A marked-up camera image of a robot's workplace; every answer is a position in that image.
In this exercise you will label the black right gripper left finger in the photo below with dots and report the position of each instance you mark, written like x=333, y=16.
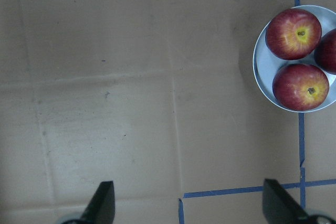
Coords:
x=101, y=208

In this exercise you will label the red apple upper left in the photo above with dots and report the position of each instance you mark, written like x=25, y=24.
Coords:
x=293, y=34

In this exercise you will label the red apple right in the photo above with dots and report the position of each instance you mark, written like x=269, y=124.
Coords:
x=324, y=54

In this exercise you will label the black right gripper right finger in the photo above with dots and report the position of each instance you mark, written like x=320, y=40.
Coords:
x=279, y=206

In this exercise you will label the red apple lower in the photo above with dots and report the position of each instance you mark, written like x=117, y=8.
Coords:
x=300, y=87

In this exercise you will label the brown cardboard table cover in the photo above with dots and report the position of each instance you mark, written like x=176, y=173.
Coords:
x=157, y=96

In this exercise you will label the red apple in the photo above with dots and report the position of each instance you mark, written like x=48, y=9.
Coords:
x=293, y=34
x=300, y=87
x=324, y=54

